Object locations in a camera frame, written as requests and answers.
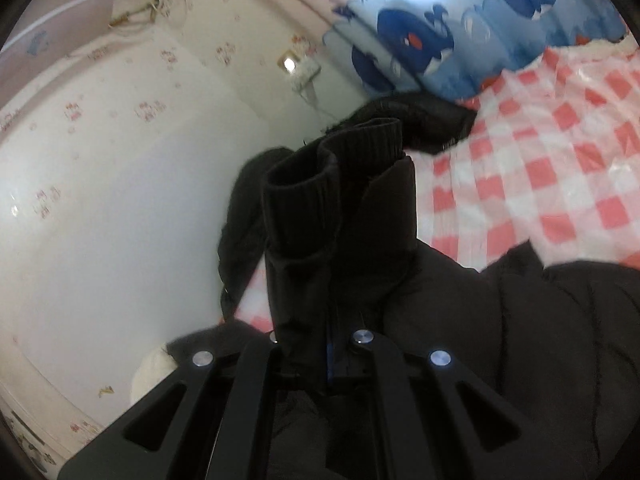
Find black puffer jacket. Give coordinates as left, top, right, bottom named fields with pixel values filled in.
left=198, top=122, right=639, bottom=479

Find cream quilted jacket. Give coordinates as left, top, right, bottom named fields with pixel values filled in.
left=129, top=344, right=177, bottom=405

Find red white checkered bed cover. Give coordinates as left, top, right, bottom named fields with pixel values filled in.
left=234, top=44, right=640, bottom=334

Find blue whale curtain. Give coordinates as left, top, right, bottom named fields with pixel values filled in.
left=323, top=0, right=626, bottom=101

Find black coat by wall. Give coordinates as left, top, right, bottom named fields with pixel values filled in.
left=217, top=92, right=476, bottom=321

